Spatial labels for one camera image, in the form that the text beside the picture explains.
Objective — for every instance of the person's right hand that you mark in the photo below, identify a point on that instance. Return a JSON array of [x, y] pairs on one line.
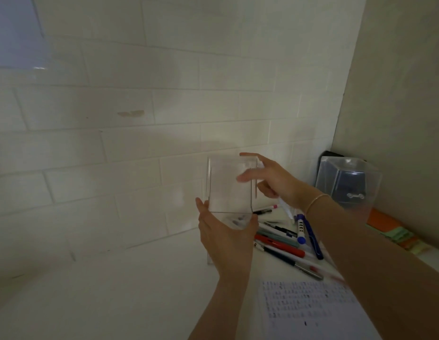
[[279, 184]]

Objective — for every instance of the person's left hand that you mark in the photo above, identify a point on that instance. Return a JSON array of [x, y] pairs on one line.
[[230, 247]]

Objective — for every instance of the pile of assorted pens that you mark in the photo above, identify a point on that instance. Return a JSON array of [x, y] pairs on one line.
[[279, 246]]

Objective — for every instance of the clear acrylic box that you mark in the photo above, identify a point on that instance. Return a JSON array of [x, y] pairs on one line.
[[226, 198], [350, 184]]

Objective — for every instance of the dark teal pen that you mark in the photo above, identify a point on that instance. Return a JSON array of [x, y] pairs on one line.
[[287, 260]]

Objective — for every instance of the white paper sheet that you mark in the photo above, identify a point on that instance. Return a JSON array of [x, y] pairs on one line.
[[311, 311]]

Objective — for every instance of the person's right forearm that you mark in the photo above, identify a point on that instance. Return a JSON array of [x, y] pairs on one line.
[[375, 265]]

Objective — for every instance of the black bag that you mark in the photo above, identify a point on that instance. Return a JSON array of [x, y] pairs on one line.
[[329, 155]]

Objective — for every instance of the stack of coloured sticky notes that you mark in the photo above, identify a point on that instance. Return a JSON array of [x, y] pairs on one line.
[[396, 231]]

